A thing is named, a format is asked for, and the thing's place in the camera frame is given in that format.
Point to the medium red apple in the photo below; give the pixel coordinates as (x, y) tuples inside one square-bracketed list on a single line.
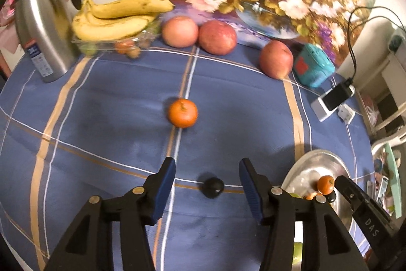
[(218, 37)]

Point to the white chair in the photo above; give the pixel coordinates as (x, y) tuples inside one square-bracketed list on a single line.
[(390, 77)]

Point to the white plug adapter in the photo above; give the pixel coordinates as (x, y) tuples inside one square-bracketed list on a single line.
[(345, 114)]

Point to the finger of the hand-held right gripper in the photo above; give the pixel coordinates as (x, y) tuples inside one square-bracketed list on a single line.
[(350, 193)]

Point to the stainless steel kettle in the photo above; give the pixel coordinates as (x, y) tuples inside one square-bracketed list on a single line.
[(41, 20)]

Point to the blue plaid tablecloth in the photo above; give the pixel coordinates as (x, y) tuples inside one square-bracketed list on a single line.
[(111, 118)]

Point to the dark purple plum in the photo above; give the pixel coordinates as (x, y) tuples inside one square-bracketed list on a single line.
[(213, 187), (331, 197)]

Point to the black phone on white charger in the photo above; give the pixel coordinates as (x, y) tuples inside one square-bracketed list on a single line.
[(320, 109)]

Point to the large red apple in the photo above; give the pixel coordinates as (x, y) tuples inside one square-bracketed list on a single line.
[(276, 60)]

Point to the small pale red apple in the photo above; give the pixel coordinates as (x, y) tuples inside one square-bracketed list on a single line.
[(180, 31)]

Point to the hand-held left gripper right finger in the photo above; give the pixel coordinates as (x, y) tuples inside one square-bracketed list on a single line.
[(250, 191)]

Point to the orange tangerine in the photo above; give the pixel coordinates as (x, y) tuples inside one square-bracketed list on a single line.
[(325, 184), (183, 113), (311, 195)]

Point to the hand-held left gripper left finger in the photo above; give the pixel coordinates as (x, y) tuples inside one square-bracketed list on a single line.
[(165, 188)]

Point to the teal tin box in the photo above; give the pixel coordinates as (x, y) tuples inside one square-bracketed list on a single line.
[(314, 67)]

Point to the yellow banana bunch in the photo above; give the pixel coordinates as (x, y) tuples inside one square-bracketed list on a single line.
[(111, 29)]

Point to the small green pear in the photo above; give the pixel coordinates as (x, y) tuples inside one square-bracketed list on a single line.
[(294, 195)]

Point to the pile of packets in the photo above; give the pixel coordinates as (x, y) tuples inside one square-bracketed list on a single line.
[(380, 191)]

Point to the stainless steel bowl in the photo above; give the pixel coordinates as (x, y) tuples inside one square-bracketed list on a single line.
[(310, 166)]

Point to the clear plastic tray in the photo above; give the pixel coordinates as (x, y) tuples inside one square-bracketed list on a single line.
[(95, 47)]

